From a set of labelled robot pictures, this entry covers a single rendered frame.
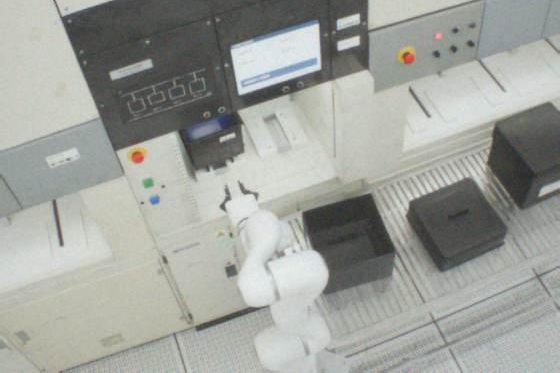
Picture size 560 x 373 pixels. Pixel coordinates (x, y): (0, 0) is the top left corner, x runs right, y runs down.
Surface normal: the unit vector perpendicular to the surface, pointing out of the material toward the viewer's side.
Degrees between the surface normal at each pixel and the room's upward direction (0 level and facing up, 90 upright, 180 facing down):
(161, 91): 90
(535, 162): 0
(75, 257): 0
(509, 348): 0
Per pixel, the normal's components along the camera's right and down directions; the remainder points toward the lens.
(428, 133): -0.08, -0.62
